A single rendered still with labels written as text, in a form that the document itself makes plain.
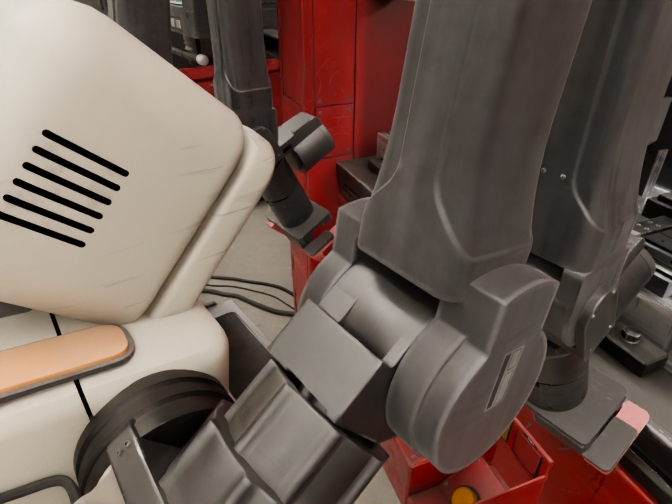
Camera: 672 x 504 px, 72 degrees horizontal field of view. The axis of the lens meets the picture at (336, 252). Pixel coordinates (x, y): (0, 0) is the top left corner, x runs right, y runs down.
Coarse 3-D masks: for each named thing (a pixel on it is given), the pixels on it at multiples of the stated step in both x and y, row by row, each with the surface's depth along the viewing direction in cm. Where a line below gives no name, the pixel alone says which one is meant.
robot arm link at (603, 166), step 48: (624, 0) 20; (624, 48) 21; (576, 96) 23; (624, 96) 22; (576, 144) 24; (624, 144) 23; (576, 192) 25; (624, 192) 25; (576, 240) 26; (624, 240) 27; (576, 288) 26
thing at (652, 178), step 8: (648, 152) 69; (656, 152) 67; (664, 152) 68; (648, 160) 69; (656, 160) 68; (648, 168) 69; (656, 168) 69; (648, 176) 69; (656, 176) 70; (640, 184) 71; (648, 184) 70; (640, 192) 71; (648, 192) 71; (640, 200) 72
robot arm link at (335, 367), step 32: (352, 288) 22; (384, 288) 22; (416, 288) 21; (320, 320) 21; (352, 320) 22; (384, 320) 21; (416, 320) 20; (288, 352) 21; (320, 352) 20; (352, 352) 20; (384, 352) 20; (320, 384) 20; (352, 384) 19; (384, 384) 19; (352, 416) 19; (384, 416) 21
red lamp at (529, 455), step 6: (516, 438) 67; (522, 438) 66; (516, 444) 67; (522, 444) 66; (528, 444) 65; (516, 450) 68; (522, 450) 66; (528, 450) 65; (534, 450) 64; (522, 456) 66; (528, 456) 65; (534, 456) 64; (540, 456) 63; (522, 462) 67; (528, 462) 65; (534, 462) 64; (528, 468) 66; (534, 468) 64; (534, 474) 65
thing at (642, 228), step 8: (648, 200) 89; (656, 200) 88; (664, 200) 87; (648, 208) 90; (656, 208) 88; (664, 208) 87; (648, 216) 90; (656, 216) 88; (664, 216) 87; (640, 224) 84; (648, 224) 84; (656, 224) 84; (664, 224) 84; (632, 232) 81; (640, 232) 81; (648, 232) 81; (656, 232) 82
